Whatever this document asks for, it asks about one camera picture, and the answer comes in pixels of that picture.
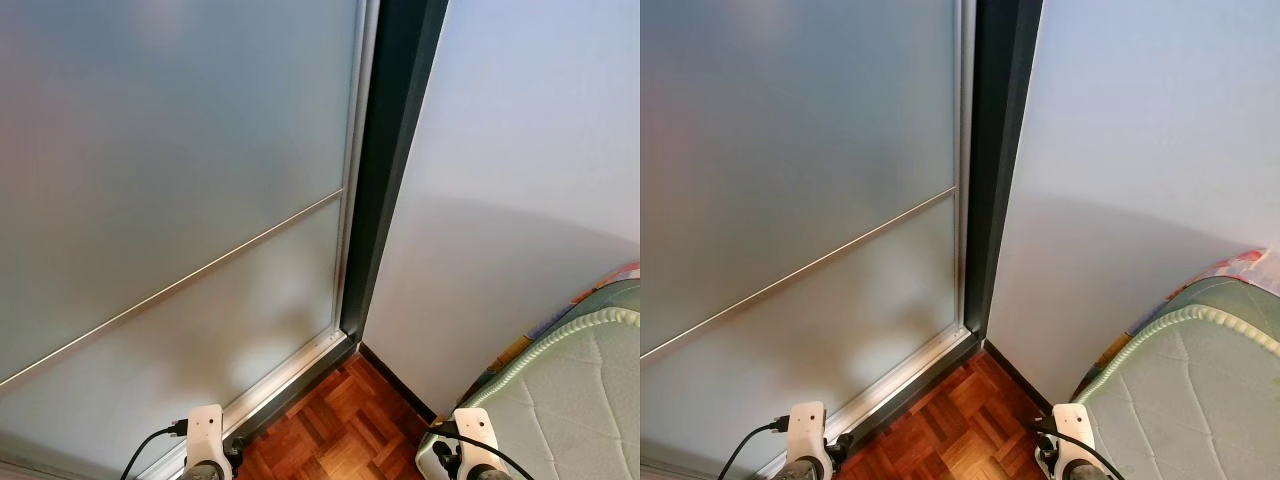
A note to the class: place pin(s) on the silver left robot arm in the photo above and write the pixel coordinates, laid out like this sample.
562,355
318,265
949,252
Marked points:
203,473
803,472

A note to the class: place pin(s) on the dark skirting board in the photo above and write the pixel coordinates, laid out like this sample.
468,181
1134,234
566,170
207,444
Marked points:
1020,375
400,385

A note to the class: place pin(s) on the green quilted mattress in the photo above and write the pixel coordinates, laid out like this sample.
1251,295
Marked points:
1190,400
580,400

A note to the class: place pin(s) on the colourful patterned sheet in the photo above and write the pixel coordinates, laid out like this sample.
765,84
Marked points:
625,272
1250,262

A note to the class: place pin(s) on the frosted glass sliding door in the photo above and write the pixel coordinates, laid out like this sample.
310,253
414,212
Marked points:
150,150
790,150

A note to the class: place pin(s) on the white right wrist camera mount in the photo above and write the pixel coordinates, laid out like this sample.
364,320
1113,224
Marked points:
1075,428
478,432

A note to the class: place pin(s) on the dark door frame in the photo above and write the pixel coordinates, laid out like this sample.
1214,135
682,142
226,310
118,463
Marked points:
400,120
1005,120

